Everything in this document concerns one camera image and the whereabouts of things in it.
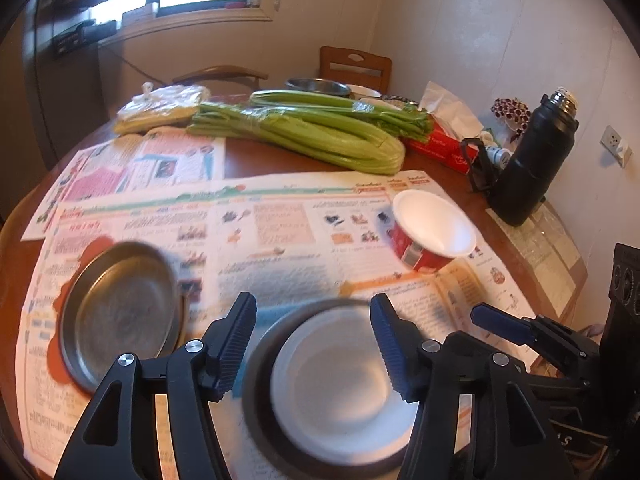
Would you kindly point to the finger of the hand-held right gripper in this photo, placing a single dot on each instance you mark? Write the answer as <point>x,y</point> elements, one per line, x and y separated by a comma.
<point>560,389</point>
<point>500,320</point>

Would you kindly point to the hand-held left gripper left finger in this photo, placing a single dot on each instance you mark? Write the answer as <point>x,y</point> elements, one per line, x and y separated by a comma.
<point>235,345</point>

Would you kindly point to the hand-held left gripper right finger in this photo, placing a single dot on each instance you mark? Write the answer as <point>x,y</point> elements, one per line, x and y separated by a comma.
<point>395,355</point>

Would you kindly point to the steel bowl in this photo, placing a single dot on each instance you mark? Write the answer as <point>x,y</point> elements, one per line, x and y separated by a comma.
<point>257,385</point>

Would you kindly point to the red paper bowl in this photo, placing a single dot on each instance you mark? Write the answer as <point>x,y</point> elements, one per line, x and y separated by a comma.
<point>340,385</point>
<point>435,220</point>

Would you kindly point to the metal plate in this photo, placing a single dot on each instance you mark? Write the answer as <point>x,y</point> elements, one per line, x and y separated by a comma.
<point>120,315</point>

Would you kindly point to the pink flower-shaped plate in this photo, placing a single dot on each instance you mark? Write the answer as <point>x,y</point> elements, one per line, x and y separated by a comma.
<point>97,245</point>

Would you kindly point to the large white newspaper sheet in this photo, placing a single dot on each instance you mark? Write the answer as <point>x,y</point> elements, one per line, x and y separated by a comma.
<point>300,240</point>

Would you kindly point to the black thermos flask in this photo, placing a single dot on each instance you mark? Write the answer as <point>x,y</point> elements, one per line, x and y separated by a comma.
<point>530,170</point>

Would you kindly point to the small white bottle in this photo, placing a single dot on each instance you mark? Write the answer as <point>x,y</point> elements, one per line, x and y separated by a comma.
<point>497,155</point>

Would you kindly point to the red tissue box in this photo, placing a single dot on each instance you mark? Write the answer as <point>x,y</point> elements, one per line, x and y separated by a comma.
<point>440,150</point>

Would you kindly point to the pink printed newspaper sheet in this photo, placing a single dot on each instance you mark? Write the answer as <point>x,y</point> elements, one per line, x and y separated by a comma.
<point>150,165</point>

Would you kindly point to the dark red artificial flowers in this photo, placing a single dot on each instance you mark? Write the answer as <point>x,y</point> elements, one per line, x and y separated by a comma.
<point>510,112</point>

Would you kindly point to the large celery bunch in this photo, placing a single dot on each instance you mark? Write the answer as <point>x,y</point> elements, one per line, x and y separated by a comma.
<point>325,140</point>

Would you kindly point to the patterned plate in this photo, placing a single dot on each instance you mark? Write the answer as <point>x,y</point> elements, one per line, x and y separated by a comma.
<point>400,102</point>

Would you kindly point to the bagged yellow vegetables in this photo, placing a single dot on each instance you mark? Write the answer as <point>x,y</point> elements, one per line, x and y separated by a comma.
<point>160,107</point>

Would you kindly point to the slim celery bunch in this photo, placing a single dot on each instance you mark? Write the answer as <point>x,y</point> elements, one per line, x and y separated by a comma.
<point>300,97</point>

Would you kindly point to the white ceramic bowl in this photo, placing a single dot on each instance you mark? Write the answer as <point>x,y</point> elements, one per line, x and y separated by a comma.
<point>362,92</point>

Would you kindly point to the steel basin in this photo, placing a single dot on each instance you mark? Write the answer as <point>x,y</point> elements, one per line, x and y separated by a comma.
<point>317,87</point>

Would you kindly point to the curved-back wooden chair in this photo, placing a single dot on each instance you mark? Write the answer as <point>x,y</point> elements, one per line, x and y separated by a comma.
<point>220,72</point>

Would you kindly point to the grey refrigerator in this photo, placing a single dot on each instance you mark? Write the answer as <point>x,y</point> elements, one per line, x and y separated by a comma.
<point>65,110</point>

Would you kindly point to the wooden chair with cutout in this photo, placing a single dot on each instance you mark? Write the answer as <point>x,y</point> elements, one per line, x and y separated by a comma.
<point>332,67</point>

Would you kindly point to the white wall socket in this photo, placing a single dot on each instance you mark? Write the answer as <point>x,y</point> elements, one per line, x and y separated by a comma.
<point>615,145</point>

